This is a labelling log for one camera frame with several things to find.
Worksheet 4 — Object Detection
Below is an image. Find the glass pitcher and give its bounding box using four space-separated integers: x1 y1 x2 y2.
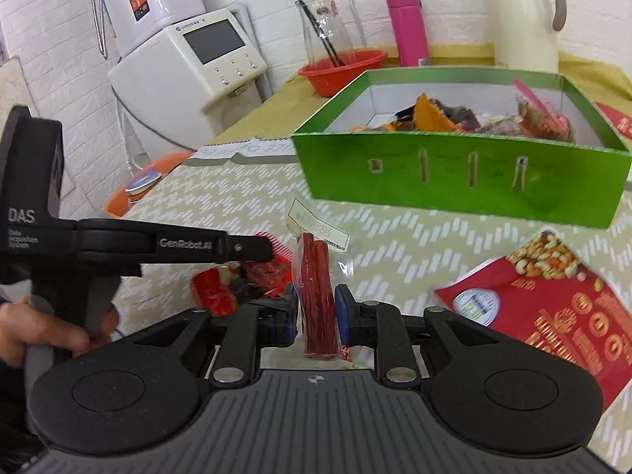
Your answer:
295 0 356 67

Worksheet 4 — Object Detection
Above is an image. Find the red snack packet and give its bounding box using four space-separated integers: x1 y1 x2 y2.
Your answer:
192 231 297 317

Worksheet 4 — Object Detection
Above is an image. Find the round metal lid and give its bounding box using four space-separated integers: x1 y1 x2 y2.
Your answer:
123 170 164 194

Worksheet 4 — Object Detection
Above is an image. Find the black drinking straw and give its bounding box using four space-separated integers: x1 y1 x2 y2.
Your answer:
292 0 344 67

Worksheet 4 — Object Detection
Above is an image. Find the white water dispenser with screen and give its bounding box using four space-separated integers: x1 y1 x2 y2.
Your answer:
107 10 270 159

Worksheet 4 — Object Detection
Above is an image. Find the orange plastic basin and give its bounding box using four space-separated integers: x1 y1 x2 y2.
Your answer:
103 152 193 219

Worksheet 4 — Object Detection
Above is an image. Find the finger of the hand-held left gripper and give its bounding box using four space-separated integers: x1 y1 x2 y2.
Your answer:
76 218 273 277

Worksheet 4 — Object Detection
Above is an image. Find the cream thermal carafe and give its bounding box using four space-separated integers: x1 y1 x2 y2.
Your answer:
490 0 568 74

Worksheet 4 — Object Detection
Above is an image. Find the zigzag patterned table mat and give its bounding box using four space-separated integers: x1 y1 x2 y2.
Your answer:
118 135 632 455

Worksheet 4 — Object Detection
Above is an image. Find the pink thermos bottle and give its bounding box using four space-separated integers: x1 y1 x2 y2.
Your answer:
386 0 430 67

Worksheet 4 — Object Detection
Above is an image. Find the yellow tablecloth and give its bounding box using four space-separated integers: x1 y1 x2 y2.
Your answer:
212 42 632 144

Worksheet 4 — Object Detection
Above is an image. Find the green cardboard box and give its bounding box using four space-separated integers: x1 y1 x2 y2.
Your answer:
291 68 632 230

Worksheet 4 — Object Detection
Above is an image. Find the orange snack packet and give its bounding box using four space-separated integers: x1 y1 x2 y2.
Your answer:
414 93 460 132

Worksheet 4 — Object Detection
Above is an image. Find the large red nut packet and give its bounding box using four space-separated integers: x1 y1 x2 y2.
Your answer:
434 229 632 413

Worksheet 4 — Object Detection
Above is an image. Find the red sausage stick packet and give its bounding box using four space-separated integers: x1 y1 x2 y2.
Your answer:
286 197 354 361

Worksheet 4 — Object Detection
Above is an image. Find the metal faucet hose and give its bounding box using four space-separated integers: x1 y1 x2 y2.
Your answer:
91 0 110 60

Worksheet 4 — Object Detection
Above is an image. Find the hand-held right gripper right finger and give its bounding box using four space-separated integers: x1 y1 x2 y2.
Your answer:
333 284 499 390

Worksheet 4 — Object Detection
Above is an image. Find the dark brown snack packet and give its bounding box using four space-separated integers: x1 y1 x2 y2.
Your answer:
442 106 495 133

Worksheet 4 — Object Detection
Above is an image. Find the person's left hand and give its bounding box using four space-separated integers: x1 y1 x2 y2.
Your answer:
0 299 122 369

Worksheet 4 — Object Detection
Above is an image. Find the flat red packet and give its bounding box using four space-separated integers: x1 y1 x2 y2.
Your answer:
595 101 632 141

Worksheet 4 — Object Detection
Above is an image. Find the orange plastic basket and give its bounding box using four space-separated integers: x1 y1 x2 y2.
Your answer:
297 50 388 98

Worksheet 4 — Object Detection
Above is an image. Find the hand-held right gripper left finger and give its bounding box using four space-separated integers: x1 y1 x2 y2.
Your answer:
133 284 299 390

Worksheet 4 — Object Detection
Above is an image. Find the pink clear snack packet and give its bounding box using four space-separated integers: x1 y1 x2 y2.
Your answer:
512 78 576 143

